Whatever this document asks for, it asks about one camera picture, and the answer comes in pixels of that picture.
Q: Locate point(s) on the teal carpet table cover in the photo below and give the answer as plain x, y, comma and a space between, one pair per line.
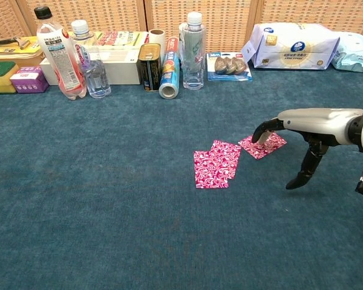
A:
109, 181

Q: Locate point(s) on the pink patterned card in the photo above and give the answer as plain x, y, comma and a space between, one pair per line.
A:
227, 160
269, 149
205, 173

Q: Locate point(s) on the small purple box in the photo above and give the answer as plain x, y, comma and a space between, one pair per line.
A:
28, 83

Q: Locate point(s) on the light blue wet wipes pack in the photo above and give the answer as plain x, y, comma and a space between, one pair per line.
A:
357, 54

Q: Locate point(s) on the black gold tin can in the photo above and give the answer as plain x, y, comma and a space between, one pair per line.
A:
149, 69

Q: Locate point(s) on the yellow green sponge multipack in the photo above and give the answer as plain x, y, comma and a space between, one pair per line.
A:
118, 38

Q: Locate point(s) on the pink drink bottle black cap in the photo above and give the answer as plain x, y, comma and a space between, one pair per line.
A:
63, 66

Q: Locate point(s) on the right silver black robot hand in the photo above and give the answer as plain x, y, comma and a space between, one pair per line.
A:
314, 124

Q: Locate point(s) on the pink patterned card top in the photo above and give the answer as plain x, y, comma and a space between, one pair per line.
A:
269, 149

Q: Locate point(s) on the pink patterned card bottom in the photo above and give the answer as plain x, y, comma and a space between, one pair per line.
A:
205, 173

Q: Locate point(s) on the white paper cup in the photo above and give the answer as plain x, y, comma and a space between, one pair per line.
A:
156, 40

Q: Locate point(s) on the long white carton box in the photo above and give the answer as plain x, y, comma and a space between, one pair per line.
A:
121, 69

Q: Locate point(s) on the clear water bottle pink label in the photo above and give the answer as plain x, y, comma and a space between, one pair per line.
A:
96, 81

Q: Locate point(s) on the razor in yellow beige package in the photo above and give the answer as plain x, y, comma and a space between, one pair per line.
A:
15, 48

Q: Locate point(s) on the white tissue pack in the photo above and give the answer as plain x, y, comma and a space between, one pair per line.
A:
293, 48

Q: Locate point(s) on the green yellow scrub sponge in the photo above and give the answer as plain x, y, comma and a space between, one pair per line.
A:
1, 80

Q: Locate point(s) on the tall clear bottle white cap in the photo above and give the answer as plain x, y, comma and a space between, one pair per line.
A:
193, 54

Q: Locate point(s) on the blue plastic wrap roll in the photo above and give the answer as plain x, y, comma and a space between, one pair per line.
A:
169, 75

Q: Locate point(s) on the blue blister pack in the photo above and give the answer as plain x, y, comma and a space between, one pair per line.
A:
230, 66

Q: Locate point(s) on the woven bamboo folding screen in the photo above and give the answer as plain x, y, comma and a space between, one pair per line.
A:
224, 24

